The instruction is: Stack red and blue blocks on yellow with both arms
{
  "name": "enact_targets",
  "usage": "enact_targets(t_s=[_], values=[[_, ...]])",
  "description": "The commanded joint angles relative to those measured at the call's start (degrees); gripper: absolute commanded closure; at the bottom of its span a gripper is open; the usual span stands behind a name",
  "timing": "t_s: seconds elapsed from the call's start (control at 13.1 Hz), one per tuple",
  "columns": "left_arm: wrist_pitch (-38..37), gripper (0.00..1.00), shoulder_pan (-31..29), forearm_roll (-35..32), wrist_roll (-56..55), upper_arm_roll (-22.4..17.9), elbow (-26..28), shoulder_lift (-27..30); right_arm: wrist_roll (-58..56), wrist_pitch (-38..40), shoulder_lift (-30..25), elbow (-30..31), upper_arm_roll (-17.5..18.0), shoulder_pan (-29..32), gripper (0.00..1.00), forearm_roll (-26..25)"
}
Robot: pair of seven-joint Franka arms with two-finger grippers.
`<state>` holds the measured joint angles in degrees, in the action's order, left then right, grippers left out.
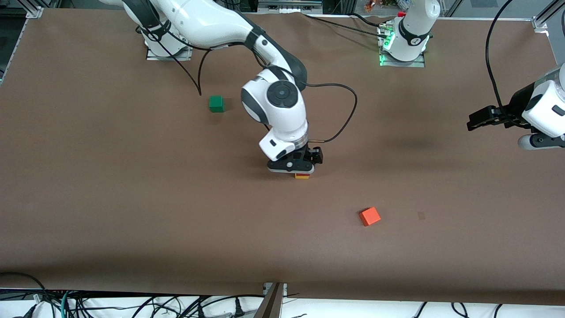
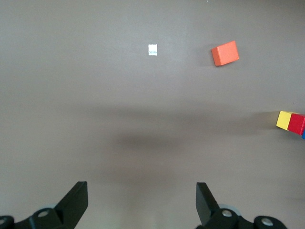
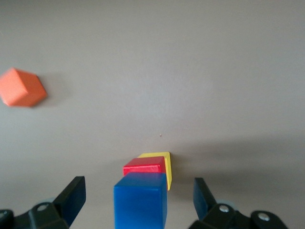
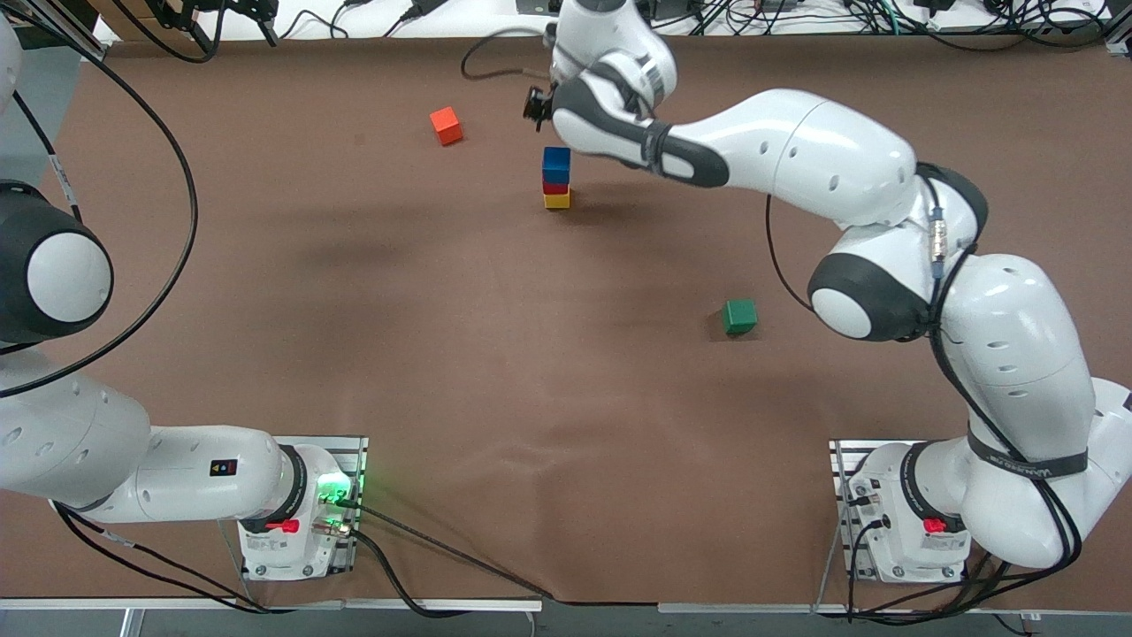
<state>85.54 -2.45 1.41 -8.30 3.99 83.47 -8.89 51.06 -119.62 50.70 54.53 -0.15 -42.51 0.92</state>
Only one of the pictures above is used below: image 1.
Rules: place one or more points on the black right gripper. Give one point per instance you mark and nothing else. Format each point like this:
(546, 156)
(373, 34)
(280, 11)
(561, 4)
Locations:
(308, 155)

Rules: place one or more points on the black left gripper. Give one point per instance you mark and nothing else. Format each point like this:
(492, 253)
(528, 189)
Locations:
(513, 109)

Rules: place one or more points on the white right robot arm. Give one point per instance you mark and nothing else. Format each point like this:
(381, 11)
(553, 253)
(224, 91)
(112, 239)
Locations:
(278, 101)

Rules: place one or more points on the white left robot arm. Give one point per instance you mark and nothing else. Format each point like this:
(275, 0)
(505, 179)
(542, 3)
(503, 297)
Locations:
(547, 106)

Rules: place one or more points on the orange cube block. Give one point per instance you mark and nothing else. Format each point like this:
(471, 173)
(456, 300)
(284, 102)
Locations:
(370, 216)

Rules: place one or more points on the brown paper table cover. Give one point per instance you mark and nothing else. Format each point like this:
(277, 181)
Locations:
(282, 247)

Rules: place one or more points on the green cube block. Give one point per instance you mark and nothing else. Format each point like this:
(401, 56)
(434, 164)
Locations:
(216, 104)

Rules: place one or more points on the silver bar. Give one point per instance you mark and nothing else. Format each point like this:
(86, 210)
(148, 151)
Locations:
(289, 4)

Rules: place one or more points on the aluminium profile beam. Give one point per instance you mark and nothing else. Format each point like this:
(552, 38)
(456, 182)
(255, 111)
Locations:
(270, 304)

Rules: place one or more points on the black power plug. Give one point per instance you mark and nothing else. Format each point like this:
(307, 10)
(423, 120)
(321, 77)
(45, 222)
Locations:
(239, 308)

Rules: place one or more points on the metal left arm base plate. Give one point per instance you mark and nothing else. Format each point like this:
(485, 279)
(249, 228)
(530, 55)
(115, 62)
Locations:
(419, 62)

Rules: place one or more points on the aluminium frame corner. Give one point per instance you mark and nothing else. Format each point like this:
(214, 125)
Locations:
(34, 9)
(545, 20)

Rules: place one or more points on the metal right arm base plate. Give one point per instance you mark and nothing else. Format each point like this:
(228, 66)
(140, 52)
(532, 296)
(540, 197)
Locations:
(154, 55)

